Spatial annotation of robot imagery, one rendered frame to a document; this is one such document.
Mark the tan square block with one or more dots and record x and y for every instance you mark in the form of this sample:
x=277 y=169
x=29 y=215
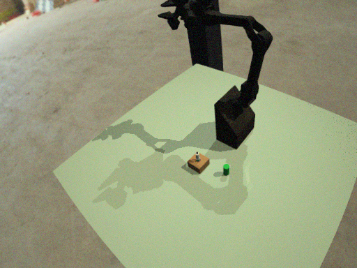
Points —
x=198 y=166

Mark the green cylinder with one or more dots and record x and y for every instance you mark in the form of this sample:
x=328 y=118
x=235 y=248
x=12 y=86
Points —
x=226 y=169

